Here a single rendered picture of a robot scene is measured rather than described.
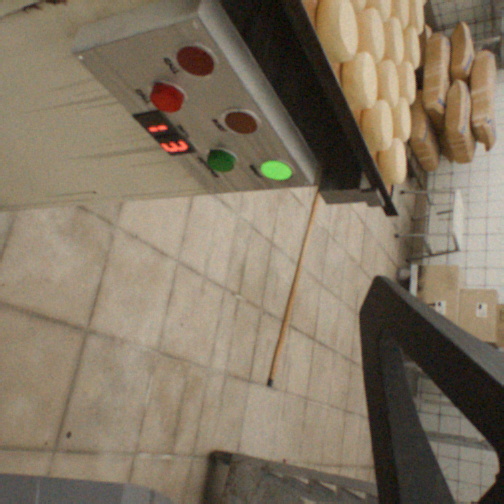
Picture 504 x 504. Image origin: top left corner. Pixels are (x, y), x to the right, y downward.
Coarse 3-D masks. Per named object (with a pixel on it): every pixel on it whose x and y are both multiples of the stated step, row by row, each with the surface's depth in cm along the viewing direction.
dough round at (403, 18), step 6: (396, 0) 57; (402, 0) 58; (396, 6) 57; (402, 6) 58; (408, 6) 61; (390, 12) 58; (396, 12) 58; (402, 12) 58; (408, 12) 61; (396, 18) 58; (402, 18) 58; (408, 18) 61; (402, 24) 59
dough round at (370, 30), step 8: (360, 16) 48; (368, 16) 48; (376, 16) 49; (360, 24) 48; (368, 24) 48; (376, 24) 49; (360, 32) 48; (368, 32) 48; (376, 32) 49; (360, 40) 48; (368, 40) 48; (376, 40) 49; (360, 48) 49; (368, 48) 48; (376, 48) 49; (376, 56) 49
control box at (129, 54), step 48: (192, 0) 39; (96, 48) 44; (144, 48) 43; (240, 48) 44; (144, 96) 49; (192, 96) 47; (240, 96) 46; (192, 144) 54; (240, 144) 53; (288, 144) 52
